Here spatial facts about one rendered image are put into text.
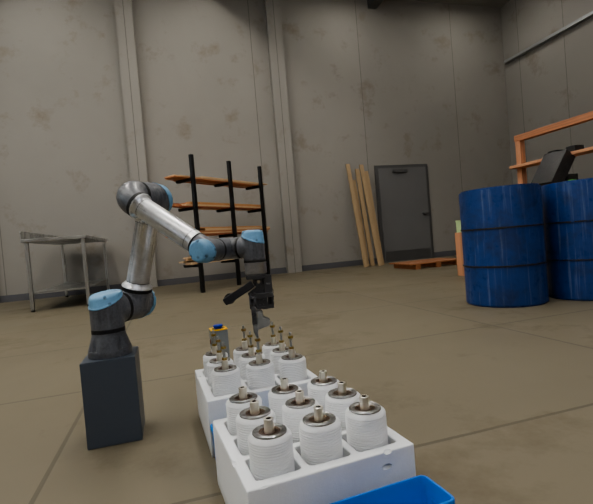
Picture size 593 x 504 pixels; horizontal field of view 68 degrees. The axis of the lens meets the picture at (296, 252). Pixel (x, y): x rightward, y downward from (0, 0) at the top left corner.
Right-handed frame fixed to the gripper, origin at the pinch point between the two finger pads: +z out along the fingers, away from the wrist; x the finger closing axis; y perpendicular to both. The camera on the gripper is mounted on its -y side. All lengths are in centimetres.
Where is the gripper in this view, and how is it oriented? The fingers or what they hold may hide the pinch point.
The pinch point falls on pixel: (255, 333)
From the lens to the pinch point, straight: 153.1
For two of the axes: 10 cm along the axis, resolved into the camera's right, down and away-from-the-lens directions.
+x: -0.8, -0.2, 10.0
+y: 9.9, -0.9, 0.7
